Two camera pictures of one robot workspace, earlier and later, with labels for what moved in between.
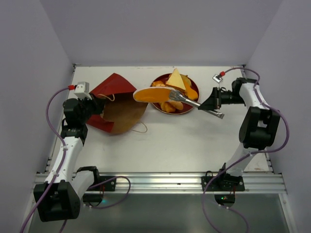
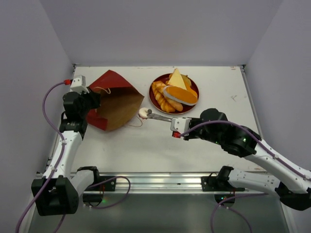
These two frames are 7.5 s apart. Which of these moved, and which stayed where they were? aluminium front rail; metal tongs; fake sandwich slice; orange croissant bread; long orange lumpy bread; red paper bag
Moved: metal tongs; orange croissant bread; red paper bag
Stayed: long orange lumpy bread; aluminium front rail; fake sandwich slice
